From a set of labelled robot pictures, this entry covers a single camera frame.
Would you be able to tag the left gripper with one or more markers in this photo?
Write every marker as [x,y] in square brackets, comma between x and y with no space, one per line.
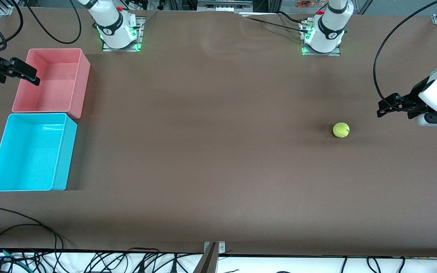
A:
[415,93]

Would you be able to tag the yellow-green tennis ball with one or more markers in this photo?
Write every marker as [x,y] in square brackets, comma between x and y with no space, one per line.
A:
[341,130]

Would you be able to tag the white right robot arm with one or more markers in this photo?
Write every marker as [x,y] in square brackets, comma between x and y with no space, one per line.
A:
[110,22]

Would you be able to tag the pink plastic bin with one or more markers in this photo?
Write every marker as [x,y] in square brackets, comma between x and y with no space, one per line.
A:
[55,87]

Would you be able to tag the blue plastic bin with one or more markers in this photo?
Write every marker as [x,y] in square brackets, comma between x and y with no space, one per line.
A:
[29,159]

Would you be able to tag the grey power strip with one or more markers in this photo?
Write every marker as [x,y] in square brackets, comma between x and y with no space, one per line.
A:
[224,4]

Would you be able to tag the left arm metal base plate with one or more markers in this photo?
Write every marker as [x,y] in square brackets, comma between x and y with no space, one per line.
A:
[336,53]

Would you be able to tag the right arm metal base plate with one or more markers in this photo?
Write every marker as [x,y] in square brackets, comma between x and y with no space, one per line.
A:
[139,40]

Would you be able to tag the silver metal bracket plate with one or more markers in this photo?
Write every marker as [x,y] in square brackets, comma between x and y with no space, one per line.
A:
[221,247]

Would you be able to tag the grey metal camera pole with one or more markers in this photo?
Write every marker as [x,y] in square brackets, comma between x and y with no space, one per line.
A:
[208,261]

